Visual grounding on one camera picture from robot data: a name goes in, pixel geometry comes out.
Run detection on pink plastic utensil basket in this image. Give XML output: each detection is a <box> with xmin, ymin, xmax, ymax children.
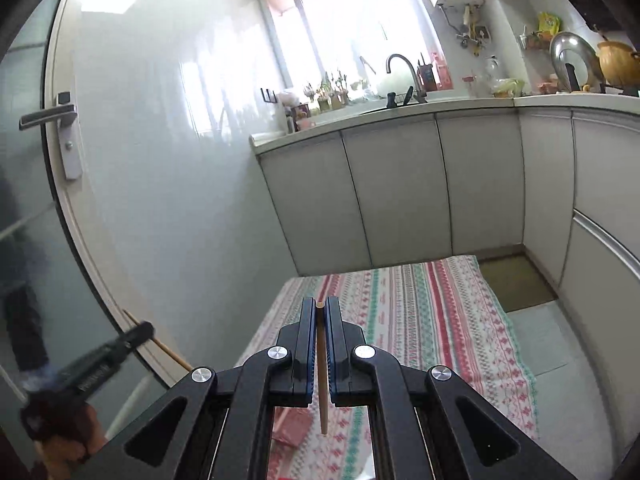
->
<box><xmin>271</xmin><ymin>406</ymin><xmax>314</xmax><ymax>449</ymax></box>

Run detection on kitchen window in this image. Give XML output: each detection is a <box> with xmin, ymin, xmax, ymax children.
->
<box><xmin>256</xmin><ymin>0</ymin><xmax>437</xmax><ymax>92</ymax></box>

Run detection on brown floor mat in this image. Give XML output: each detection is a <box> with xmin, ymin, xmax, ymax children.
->
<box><xmin>479</xmin><ymin>253</ymin><xmax>559</xmax><ymax>314</ymax></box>

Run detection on steel pot lid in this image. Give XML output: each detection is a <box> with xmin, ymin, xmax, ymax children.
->
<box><xmin>549</xmin><ymin>31</ymin><xmax>602</xmax><ymax>94</ymax></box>

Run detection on metal kitchen faucet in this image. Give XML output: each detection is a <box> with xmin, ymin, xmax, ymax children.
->
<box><xmin>385</xmin><ymin>53</ymin><xmax>429</xmax><ymax>106</ymax></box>

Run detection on hanging kitchen tools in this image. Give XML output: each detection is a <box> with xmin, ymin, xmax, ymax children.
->
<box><xmin>456</xmin><ymin>6</ymin><xmax>490</xmax><ymax>57</ymax></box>

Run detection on wooden chopstick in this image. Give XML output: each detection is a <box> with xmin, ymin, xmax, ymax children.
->
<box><xmin>317</xmin><ymin>300</ymin><xmax>329</xmax><ymax>435</ymax></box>
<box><xmin>123</xmin><ymin>309</ymin><xmax>194</xmax><ymax>373</ymax></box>

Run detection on knife block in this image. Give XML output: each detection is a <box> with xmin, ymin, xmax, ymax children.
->
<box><xmin>417</xmin><ymin>52</ymin><xmax>441</xmax><ymax>94</ymax></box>

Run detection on row of small potted plants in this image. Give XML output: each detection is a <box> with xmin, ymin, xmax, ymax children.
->
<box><xmin>300</xmin><ymin>71</ymin><xmax>352</xmax><ymax>112</ymax></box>

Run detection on white drawer with metal rail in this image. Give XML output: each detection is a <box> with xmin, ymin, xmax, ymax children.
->
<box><xmin>559</xmin><ymin>209</ymin><xmax>640</xmax><ymax>383</ymax></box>

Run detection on red patterned towel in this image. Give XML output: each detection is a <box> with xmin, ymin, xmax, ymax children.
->
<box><xmin>432</xmin><ymin>52</ymin><xmax>454</xmax><ymax>89</ymax></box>

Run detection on metal door handle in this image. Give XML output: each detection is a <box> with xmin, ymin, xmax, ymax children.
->
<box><xmin>19</xmin><ymin>91</ymin><xmax>84</xmax><ymax>181</ymax></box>

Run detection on yellow packet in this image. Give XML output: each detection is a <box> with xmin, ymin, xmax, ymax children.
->
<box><xmin>537</xmin><ymin>11</ymin><xmax>564</xmax><ymax>37</ymax></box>

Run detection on bag of green vegetables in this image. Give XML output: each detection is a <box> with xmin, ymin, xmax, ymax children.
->
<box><xmin>492</xmin><ymin>77</ymin><xmax>526</xmax><ymax>98</ymax></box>

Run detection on patterned red green tablecloth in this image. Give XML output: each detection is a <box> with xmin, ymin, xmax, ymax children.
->
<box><xmin>235</xmin><ymin>254</ymin><xmax>542</xmax><ymax>480</ymax></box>

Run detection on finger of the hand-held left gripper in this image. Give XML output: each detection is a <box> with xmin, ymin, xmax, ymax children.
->
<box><xmin>116</xmin><ymin>321</ymin><xmax>156</xmax><ymax>357</ymax></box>

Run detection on yellow brown pot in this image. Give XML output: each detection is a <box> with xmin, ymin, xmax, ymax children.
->
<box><xmin>597</xmin><ymin>40</ymin><xmax>640</xmax><ymax>89</ymax></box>

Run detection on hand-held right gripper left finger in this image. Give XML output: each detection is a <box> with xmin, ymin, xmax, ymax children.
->
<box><xmin>97</xmin><ymin>297</ymin><xmax>318</xmax><ymax>480</ymax></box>

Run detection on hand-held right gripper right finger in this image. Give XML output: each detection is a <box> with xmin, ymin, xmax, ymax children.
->
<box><xmin>325</xmin><ymin>297</ymin><xmax>578</xmax><ymax>480</ymax></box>

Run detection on frosted glass door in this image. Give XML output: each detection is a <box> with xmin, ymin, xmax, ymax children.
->
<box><xmin>0</xmin><ymin>0</ymin><xmax>197</xmax><ymax>466</ymax></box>

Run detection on person's left hand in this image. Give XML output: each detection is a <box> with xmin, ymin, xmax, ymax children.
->
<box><xmin>42</xmin><ymin>404</ymin><xmax>109</xmax><ymax>472</ymax></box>

